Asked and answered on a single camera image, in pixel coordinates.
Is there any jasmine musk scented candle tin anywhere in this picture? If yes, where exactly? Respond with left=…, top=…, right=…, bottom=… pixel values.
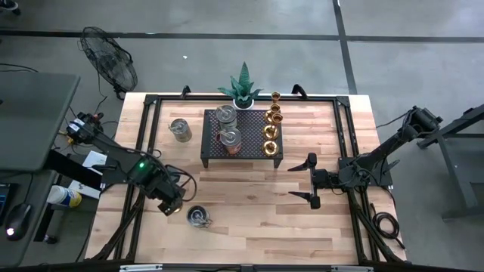
left=186, top=205, right=213, bottom=229

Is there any black table rail frame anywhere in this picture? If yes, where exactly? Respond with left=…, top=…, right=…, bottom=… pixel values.
left=86, top=85, right=408, bottom=265

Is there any green label candle tin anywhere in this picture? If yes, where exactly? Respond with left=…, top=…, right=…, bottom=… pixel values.
left=215, top=104, right=238, bottom=129

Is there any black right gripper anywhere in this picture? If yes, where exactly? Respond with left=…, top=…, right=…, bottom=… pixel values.
left=287, top=153, right=341, bottom=210

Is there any orange label candle tin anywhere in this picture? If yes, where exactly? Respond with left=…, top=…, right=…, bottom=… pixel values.
left=218, top=126, right=243, bottom=156

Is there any black perforated metal stand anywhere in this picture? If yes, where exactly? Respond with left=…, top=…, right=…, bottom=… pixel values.
left=199, top=108, right=284, bottom=169

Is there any black chair base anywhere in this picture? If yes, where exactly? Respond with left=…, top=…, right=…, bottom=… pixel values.
left=0, top=0, right=22, bottom=16

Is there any yellow power plug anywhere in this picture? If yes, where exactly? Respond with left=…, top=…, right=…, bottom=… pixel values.
left=58, top=130, right=76, bottom=147

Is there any ribbed silver candle tin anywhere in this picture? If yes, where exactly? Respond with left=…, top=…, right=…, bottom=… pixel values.
left=169, top=118, right=194, bottom=144

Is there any white card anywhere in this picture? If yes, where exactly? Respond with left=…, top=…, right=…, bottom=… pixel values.
left=81, top=150, right=110, bottom=170

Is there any black metal table frame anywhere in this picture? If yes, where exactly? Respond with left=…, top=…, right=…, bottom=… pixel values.
left=417, top=104, right=484, bottom=221

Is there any dark grey desk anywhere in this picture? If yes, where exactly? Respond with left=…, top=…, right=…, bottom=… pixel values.
left=0, top=169, right=57, bottom=267

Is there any black floor fan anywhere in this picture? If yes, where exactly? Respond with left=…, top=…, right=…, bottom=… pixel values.
left=78, top=26, right=139, bottom=100

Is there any silver metal bracket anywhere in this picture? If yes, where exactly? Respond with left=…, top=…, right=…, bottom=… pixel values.
left=331, top=265, right=374, bottom=272
left=119, top=264, right=163, bottom=272

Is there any black controller box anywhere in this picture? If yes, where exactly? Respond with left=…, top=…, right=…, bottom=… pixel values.
left=45, top=149, right=114, bottom=190

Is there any white paper sheet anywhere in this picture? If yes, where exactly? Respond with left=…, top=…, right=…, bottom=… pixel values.
left=70, top=180, right=102, bottom=199

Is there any black computer mouse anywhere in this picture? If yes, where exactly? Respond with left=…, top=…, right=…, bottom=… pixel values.
left=3, top=202, right=33, bottom=242

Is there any coiled black cable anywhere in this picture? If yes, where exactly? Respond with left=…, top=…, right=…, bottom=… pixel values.
left=371, top=202, right=407, bottom=250

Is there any tall gold candlestick holder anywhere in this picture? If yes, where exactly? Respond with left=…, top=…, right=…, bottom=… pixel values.
left=262, top=112, right=284, bottom=157

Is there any snake plant in white pot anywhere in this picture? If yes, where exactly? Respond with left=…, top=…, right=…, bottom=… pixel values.
left=217, top=61, right=265, bottom=110

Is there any laptop with blue screen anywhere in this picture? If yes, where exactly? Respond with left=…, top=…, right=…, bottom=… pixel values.
left=0, top=183, right=18, bottom=226

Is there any white wipes canister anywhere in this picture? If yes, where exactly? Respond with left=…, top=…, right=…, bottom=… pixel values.
left=45, top=184, right=83, bottom=209

